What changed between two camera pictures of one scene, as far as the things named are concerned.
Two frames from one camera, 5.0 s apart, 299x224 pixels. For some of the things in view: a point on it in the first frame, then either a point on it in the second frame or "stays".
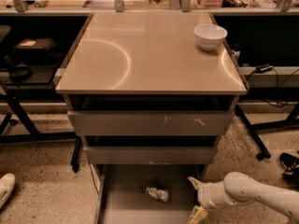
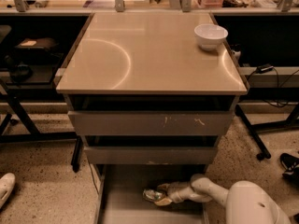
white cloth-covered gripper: [204, 194] -> [179, 194]
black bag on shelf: [37, 51] stays
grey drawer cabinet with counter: [150, 94] stays
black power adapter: [263, 68] stays
